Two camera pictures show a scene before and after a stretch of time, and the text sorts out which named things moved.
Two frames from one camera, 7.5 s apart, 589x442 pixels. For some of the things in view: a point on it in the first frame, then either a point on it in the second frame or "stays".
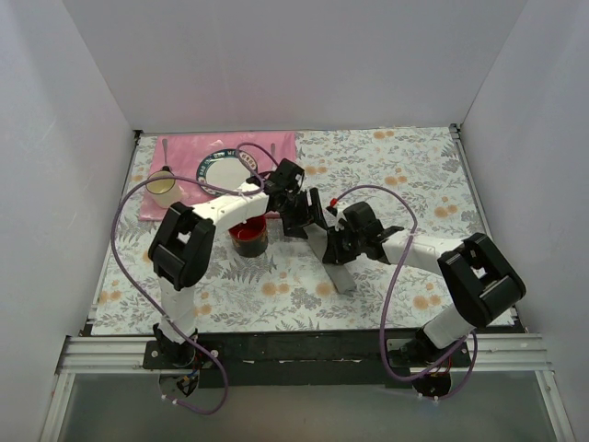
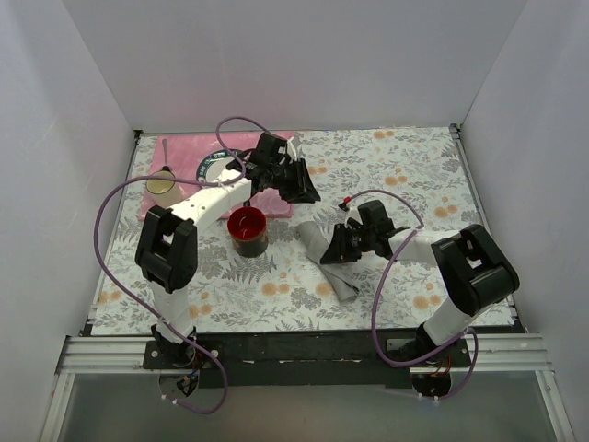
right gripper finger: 340,249 stays
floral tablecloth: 417,180 stays
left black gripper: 305,212 → 294,180
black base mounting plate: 311,358 stays
